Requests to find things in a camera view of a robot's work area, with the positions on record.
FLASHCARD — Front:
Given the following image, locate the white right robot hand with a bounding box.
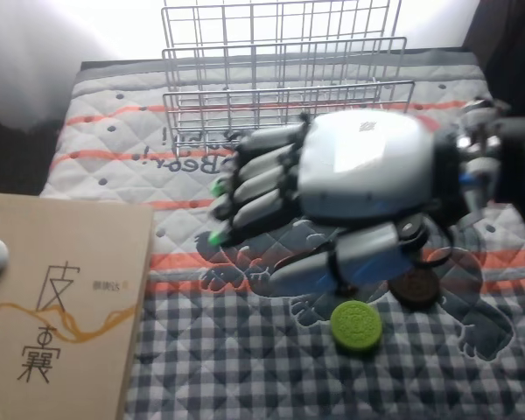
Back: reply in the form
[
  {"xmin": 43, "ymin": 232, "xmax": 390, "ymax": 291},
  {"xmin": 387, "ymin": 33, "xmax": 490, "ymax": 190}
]
[{"xmin": 207, "ymin": 108, "xmax": 441, "ymax": 299}]

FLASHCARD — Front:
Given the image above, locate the brown toy sandwich cookie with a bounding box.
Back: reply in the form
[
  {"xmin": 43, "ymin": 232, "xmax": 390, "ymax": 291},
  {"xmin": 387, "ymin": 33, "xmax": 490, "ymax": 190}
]
[{"xmin": 391, "ymin": 269, "xmax": 441, "ymax": 308}]

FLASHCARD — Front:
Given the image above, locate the dark brown curtain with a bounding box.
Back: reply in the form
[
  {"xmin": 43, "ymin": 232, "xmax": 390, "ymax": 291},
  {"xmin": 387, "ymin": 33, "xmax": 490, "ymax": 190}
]
[{"xmin": 463, "ymin": 0, "xmax": 525, "ymax": 119}]

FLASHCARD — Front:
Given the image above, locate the grey quilt with bear print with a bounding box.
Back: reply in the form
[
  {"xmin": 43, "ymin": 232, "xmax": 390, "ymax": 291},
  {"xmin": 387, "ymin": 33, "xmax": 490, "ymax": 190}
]
[{"xmin": 38, "ymin": 47, "xmax": 525, "ymax": 420}]

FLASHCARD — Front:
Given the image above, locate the green toy sandwich cookie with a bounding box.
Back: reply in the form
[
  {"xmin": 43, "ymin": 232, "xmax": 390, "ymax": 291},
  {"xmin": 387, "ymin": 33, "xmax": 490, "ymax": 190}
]
[{"xmin": 331, "ymin": 299, "xmax": 383, "ymax": 355}]

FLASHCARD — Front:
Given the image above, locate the beige hardcover book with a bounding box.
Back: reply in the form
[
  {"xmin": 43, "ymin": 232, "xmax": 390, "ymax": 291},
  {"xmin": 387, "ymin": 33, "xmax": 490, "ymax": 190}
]
[{"xmin": 0, "ymin": 192, "xmax": 156, "ymax": 420}]

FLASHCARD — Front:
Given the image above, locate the white wire rack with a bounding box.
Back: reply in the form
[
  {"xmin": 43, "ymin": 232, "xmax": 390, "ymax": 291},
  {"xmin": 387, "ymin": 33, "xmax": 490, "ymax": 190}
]
[{"xmin": 160, "ymin": 0, "xmax": 417, "ymax": 164}]

